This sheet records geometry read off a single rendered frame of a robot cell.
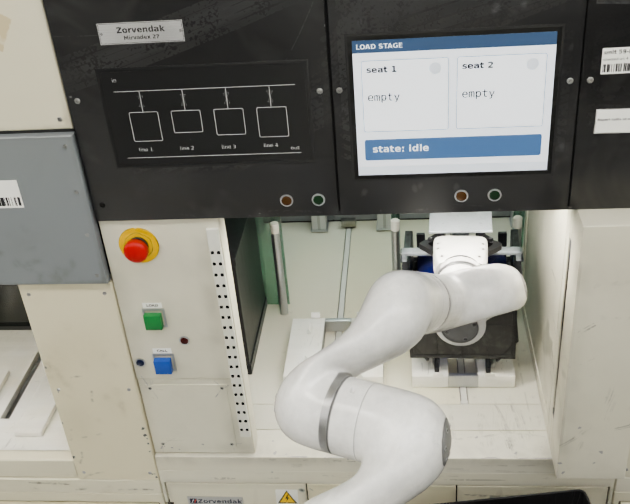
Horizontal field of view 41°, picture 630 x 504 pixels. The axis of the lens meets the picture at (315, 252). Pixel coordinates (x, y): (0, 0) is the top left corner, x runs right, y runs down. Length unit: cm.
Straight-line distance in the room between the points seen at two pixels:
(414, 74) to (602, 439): 73
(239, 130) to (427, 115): 28
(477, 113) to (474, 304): 29
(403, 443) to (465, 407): 76
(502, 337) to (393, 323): 68
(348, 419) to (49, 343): 72
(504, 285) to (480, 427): 44
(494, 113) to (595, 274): 30
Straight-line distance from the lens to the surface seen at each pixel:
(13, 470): 188
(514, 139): 128
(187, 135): 131
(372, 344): 106
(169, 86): 128
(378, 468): 101
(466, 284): 132
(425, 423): 102
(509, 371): 180
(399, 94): 124
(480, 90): 125
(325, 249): 226
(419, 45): 122
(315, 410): 105
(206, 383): 159
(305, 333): 191
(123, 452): 175
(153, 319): 149
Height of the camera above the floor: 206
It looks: 32 degrees down
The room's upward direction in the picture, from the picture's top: 5 degrees counter-clockwise
